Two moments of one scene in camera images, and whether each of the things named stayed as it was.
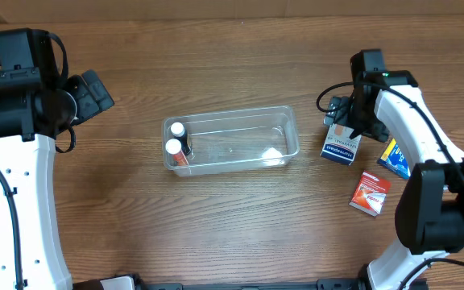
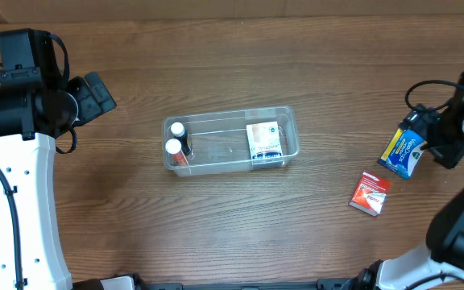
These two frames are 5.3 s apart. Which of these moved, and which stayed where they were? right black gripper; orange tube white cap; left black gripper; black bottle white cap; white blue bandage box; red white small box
Moved: white blue bandage box; right black gripper
Stayed: red white small box; black bottle white cap; orange tube white cap; left black gripper
